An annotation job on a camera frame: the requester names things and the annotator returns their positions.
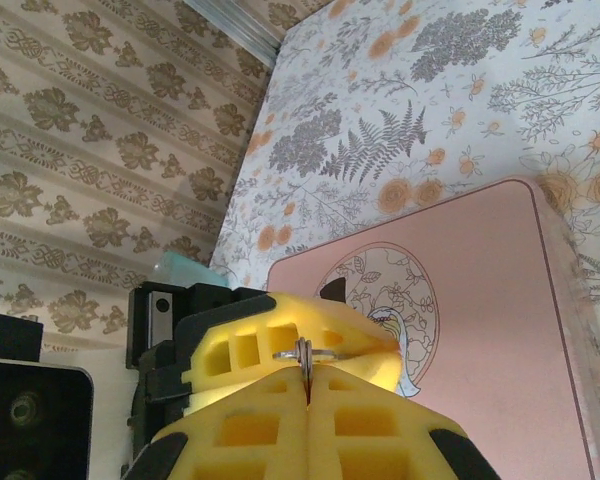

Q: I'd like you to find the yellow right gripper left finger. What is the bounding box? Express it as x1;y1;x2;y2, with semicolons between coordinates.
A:
123;369;310;480

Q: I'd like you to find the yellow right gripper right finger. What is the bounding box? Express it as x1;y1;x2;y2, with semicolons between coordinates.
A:
307;369;497;480

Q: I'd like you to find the teal plastic object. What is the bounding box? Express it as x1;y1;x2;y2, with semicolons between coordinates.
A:
149;251;232;290

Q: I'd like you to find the floral patterned table cover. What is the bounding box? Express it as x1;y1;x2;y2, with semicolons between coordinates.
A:
208;0;600;480

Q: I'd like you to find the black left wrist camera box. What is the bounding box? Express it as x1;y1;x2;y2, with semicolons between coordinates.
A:
0;308;94;480

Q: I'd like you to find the aluminium rail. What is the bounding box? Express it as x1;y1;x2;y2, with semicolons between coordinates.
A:
183;0;282;67

